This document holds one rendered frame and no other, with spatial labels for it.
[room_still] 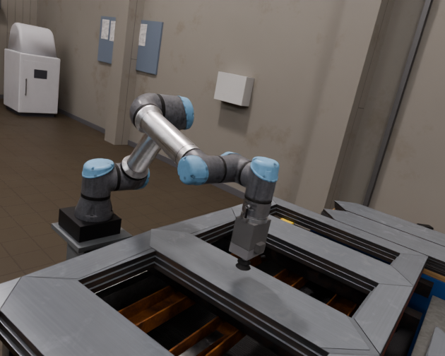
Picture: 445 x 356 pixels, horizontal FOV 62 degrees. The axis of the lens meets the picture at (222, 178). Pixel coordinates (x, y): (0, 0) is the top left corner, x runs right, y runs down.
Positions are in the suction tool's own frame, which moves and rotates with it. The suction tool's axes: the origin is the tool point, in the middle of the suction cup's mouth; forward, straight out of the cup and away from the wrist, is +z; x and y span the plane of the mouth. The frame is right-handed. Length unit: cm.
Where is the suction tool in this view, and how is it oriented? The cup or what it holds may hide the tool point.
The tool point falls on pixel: (243, 266)
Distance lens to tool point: 109.3
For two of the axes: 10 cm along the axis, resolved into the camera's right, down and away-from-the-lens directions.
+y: 6.2, -1.1, 7.8
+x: -7.6, -3.1, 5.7
